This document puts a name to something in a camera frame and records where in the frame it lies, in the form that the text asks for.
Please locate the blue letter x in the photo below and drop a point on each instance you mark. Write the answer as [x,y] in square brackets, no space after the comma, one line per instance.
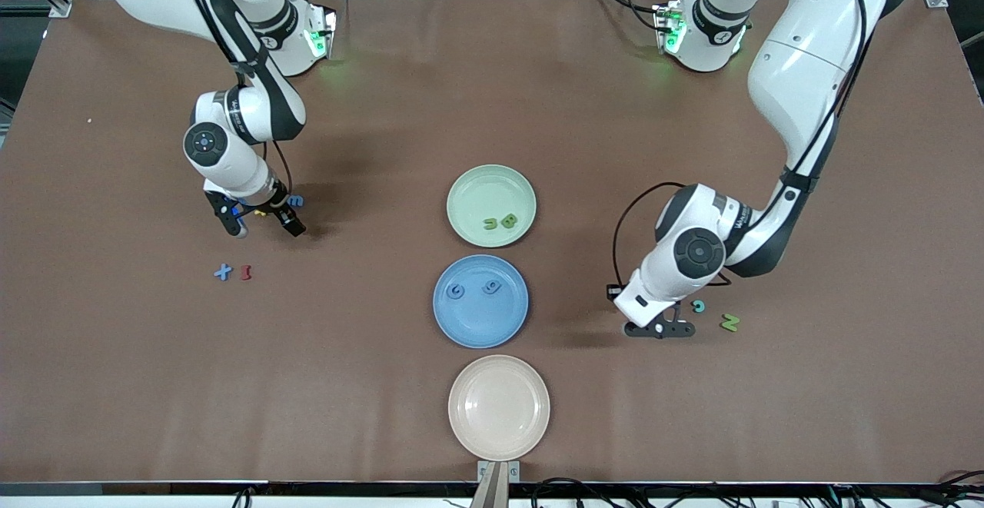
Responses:
[223,271]

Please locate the green letter N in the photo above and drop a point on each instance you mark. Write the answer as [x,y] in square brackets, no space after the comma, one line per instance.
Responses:
[729,323]

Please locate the blue number nine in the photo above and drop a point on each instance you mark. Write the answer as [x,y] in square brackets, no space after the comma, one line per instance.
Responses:
[490,284]

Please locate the green letter B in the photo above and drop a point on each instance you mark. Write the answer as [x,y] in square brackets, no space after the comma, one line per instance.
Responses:
[508,221]

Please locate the green letter u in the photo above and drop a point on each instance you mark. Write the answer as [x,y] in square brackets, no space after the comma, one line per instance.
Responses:
[490,225]

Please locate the blue letter G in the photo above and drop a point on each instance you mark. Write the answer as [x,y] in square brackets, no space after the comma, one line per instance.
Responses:
[452,292]

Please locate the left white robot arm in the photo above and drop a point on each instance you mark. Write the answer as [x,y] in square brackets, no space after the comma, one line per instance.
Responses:
[807,70]

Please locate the teal letter c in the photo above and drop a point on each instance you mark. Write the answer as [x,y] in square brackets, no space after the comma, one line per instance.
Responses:
[703,307]

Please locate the blue plate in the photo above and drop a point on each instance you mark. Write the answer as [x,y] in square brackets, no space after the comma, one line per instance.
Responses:
[480,320]

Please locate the brown table cover sheet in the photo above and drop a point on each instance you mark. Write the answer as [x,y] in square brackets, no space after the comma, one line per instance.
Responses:
[384,108]

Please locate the beige plate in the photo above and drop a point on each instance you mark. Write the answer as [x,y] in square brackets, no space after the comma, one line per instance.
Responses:
[499,408]

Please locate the green plate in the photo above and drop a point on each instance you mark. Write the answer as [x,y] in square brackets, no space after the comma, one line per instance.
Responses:
[480,193]

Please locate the tan mounting pole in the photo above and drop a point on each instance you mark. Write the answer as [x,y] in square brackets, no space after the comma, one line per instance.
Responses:
[492,493]

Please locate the grey metal bracket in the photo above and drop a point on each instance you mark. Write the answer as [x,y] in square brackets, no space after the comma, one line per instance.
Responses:
[513,471]

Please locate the black table edge rail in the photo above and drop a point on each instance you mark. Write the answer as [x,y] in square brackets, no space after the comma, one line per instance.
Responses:
[154,488]

